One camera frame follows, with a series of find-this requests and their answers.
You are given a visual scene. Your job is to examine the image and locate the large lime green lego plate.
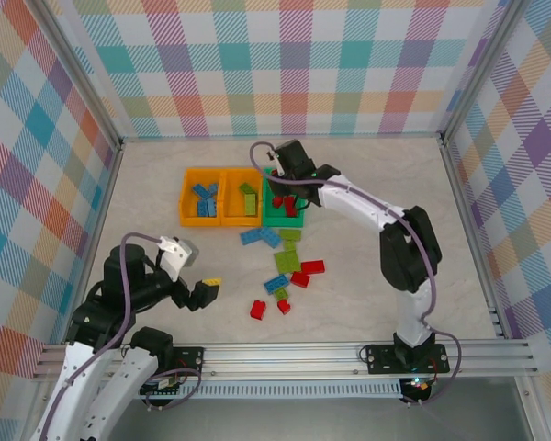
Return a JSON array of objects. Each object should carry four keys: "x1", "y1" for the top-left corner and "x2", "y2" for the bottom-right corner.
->
[{"x1": 274, "y1": 250, "x2": 302, "y2": 273}]

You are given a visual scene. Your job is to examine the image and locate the green plastic bin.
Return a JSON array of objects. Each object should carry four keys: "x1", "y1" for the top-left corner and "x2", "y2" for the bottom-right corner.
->
[{"x1": 261, "y1": 167, "x2": 307, "y2": 229}]

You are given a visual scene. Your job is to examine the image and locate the orange plastic bin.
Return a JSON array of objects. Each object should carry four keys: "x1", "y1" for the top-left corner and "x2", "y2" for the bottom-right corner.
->
[
  {"x1": 178, "y1": 168, "x2": 225, "y2": 229},
  {"x1": 219, "y1": 168, "x2": 264, "y2": 228}
]

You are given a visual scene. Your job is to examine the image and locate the small controller circuit board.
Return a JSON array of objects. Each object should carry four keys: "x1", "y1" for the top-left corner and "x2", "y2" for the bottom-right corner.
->
[
  {"x1": 401, "y1": 376, "x2": 433, "y2": 395},
  {"x1": 140, "y1": 377, "x2": 185, "y2": 397}
]

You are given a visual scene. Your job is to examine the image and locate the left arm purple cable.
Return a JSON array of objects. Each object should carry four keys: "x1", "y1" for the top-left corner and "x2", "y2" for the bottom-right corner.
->
[{"x1": 36, "y1": 232, "x2": 203, "y2": 441}]

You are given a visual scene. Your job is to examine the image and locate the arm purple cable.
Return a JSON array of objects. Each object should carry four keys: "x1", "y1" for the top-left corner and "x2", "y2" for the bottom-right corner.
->
[
  {"x1": 36, "y1": 232, "x2": 203, "y2": 441},
  {"x1": 249, "y1": 140, "x2": 463, "y2": 406}
]

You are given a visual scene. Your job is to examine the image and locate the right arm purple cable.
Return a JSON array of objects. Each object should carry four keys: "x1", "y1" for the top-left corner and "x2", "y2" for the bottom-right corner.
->
[{"x1": 249, "y1": 140, "x2": 463, "y2": 406}]

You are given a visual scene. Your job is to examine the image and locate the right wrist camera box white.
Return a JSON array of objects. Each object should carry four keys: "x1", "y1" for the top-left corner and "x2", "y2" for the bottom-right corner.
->
[{"x1": 269, "y1": 151, "x2": 287, "y2": 179}]

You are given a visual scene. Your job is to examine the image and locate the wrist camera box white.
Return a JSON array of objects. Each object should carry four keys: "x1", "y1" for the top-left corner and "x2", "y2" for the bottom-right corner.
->
[
  {"x1": 157, "y1": 235, "x2": 199, "y2": 282},
  {"x1": 269, "y1": 151, "x2": 287, "y2": 179}
]

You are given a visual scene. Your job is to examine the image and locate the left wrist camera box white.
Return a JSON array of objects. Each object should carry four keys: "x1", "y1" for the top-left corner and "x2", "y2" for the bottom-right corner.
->
[{"x1": 157, "y1": 235, "x2": 199, "y2": 282}]

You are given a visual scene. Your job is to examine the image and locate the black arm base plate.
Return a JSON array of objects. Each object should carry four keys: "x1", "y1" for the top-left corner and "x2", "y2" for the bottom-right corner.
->
[
  {"x1": 121, "y1": 346, "x2": 206, "y2": 379},
  {"x1": 365, "y1": 344, "x2": 451, "y2": 375}
]

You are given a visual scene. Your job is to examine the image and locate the aluminium table side rail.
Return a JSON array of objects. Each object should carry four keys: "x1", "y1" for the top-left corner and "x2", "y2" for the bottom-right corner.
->
[
  {"x1": 62, "y1": 141, "x2": 125, "y2": 345},
  {"x1": 439, "y1": 141, "x2": 511, "y2": 341}
]

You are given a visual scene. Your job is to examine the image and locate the aluminium table end rail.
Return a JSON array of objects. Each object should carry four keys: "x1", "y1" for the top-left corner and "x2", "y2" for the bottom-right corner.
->
[{"x1": 120, "y1": 134, "x2": 444, "y2": 144}]

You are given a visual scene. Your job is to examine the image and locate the slotted white cable duct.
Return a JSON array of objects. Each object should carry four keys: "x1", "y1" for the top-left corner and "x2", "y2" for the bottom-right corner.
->
[{"x1": 132, "y1": 383, "x2": 405, "y2": 401}]

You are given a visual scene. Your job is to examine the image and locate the aluminium frame post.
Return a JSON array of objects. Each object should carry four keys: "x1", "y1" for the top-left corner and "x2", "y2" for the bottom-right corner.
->
[
  {"x1": 438, "y1": 0, "x2": 529, "y2": 146},
  {"x1": 36, "y1": 0, "x2": 125, "y2": 153}
]

